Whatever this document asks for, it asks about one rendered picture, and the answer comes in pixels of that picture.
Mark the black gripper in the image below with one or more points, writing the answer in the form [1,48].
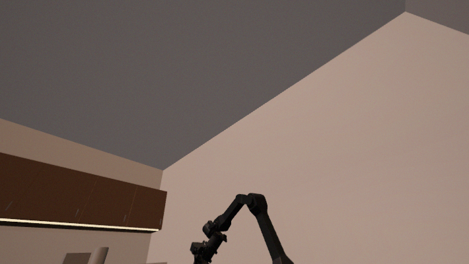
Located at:
[198,259]

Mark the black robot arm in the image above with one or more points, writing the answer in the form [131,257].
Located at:
[257,205]

